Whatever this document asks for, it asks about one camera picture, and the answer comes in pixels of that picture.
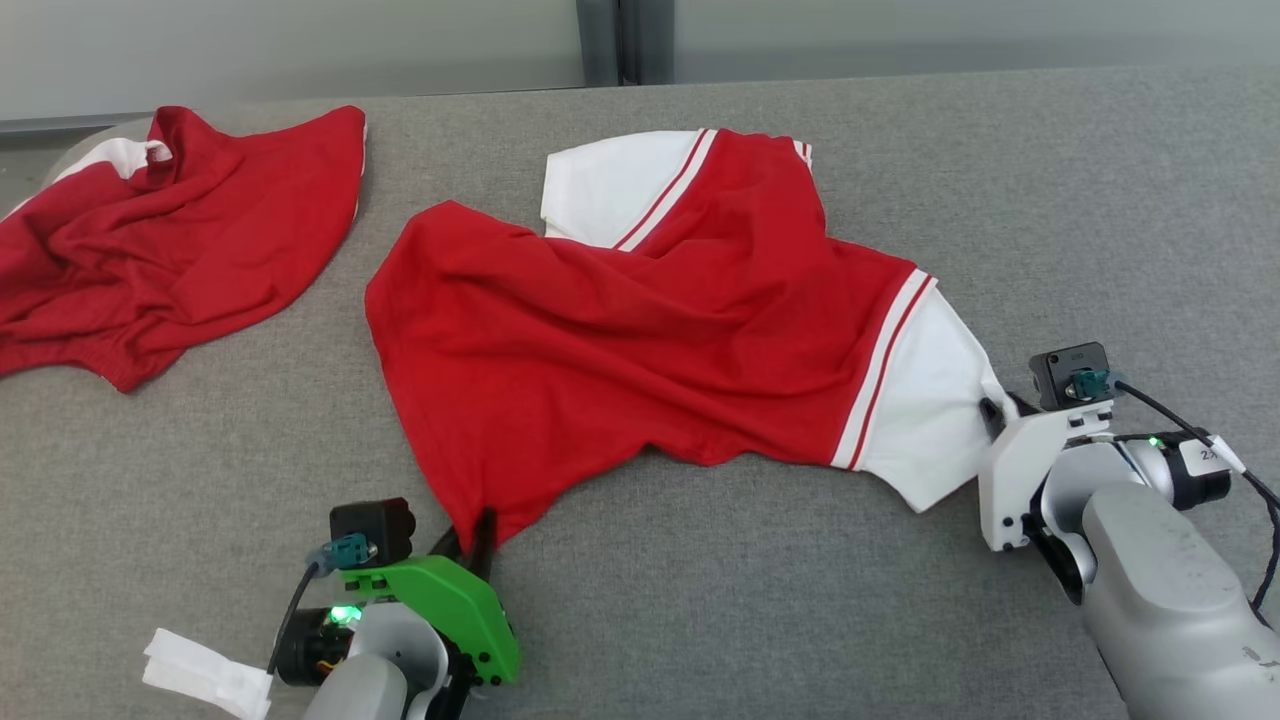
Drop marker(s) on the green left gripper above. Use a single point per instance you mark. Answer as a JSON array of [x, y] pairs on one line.
[[450, 600]]

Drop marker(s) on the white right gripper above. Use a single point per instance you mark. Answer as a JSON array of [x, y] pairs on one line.
[[1015, 470]]

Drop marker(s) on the red and white jersey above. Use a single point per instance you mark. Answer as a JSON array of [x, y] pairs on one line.
[[650, 340]]

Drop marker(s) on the red shorts with white stripe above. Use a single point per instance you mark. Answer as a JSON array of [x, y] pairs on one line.
[[180, 240]]

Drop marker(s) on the grey fabric sofa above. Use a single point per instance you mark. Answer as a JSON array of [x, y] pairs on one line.
[[700, 600]]

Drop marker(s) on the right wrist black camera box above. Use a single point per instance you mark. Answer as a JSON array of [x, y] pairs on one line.
[[1060, 370]]

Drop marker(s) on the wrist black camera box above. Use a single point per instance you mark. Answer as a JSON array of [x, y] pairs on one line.
[[1060, 370], [375, 525]]

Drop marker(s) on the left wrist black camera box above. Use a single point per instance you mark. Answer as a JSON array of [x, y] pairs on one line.
[[375, 525]]

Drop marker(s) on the grey wall skirting strip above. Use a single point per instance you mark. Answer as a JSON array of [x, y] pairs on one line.
[[60, 126]]

